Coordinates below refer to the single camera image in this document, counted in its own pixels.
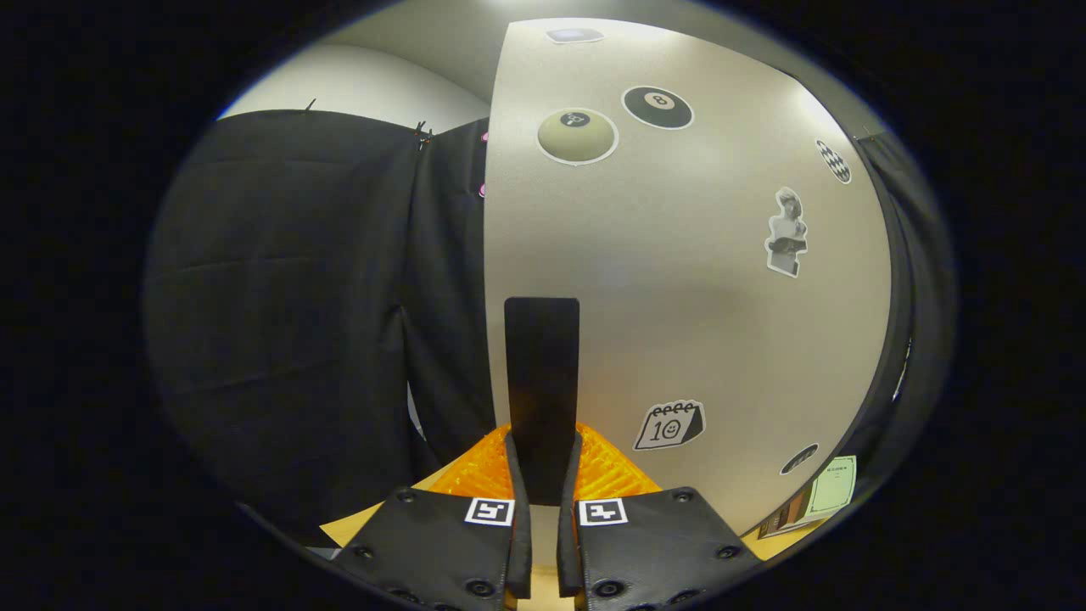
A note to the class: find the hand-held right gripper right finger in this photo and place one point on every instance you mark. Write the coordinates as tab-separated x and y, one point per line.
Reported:
653	543

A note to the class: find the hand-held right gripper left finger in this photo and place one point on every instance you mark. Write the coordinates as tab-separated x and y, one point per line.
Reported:
441	543

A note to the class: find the light grey cabinet door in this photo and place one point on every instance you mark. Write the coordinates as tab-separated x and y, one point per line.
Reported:
679	297

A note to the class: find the brown book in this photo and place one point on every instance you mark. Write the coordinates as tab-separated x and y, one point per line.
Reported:
785	516

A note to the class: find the pale green booklet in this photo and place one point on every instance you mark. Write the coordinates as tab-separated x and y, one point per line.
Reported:
831	488

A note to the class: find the black backdrop cloth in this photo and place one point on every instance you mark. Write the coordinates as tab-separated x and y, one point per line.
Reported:
297	322

